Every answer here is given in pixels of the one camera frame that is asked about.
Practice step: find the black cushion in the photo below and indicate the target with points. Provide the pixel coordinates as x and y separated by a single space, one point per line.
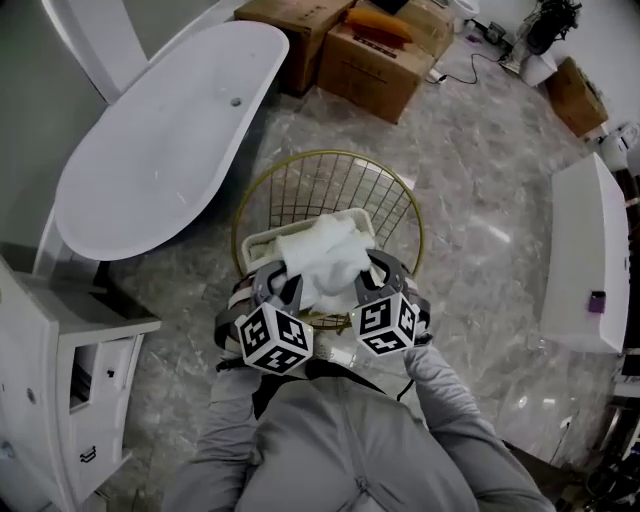
392 5

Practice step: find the purple rectangular device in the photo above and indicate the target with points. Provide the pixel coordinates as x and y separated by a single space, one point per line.
596 302

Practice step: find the white smart toilet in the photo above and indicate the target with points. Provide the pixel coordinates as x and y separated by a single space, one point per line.
617 145

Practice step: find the white power strip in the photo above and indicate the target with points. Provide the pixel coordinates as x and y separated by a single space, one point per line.
436 76

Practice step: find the cream plastic basket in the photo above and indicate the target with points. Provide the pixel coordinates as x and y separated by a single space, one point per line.
364 222

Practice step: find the orange cushion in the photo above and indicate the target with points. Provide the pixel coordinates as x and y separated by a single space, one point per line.
380 25

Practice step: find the white vanity cabinet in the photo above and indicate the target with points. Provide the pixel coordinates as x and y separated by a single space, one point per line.
100 435

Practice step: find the white oval bathtub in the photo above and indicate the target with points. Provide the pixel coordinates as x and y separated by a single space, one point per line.
165 140

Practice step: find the person's right forearm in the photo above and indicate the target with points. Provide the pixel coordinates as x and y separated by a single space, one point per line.
440 385

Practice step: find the person's grey jacket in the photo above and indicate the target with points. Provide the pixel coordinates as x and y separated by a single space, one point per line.
340 450

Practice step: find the person's left forearm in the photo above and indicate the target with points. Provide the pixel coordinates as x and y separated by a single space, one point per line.
225 415

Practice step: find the black mesh bin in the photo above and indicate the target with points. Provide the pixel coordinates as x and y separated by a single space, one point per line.
495 32

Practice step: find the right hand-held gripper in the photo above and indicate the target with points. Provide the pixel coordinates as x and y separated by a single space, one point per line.
385 322

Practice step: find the white rectangular bathtub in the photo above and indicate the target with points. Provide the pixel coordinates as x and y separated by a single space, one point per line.
580 250

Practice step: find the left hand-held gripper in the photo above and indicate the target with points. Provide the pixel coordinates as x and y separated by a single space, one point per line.
275 340

